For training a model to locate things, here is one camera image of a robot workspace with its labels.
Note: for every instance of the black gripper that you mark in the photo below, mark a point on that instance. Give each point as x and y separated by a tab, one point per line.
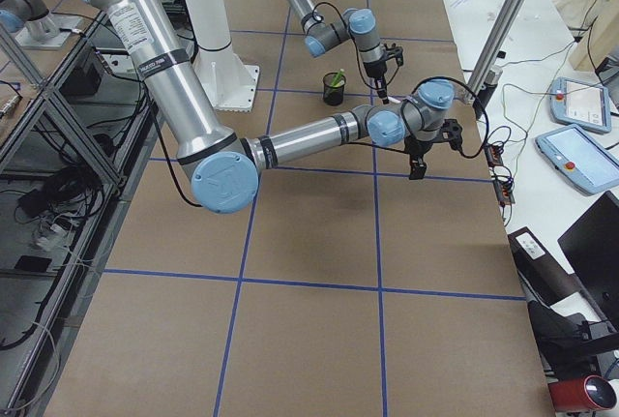
375	69
416	149

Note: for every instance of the green highlighter pen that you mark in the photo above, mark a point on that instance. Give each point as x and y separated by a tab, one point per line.
337	79

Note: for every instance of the black mesh pen cup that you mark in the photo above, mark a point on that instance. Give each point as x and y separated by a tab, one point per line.
332	96

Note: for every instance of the near teach pendant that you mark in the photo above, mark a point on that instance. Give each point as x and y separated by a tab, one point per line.
580	159

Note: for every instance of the teach pendant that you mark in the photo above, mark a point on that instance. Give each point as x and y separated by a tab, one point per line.
585	104
580	159

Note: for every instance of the far teach pendant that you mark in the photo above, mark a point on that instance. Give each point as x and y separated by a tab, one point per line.
585	104

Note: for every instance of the black monitor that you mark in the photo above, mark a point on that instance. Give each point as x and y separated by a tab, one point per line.
590	245

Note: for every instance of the red cylinder can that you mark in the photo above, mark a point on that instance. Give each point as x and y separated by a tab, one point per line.
587	393

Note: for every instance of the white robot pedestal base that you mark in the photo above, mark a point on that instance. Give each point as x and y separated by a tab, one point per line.
229	83

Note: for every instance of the aluminium frame post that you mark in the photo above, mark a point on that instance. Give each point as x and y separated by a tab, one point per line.
496	38

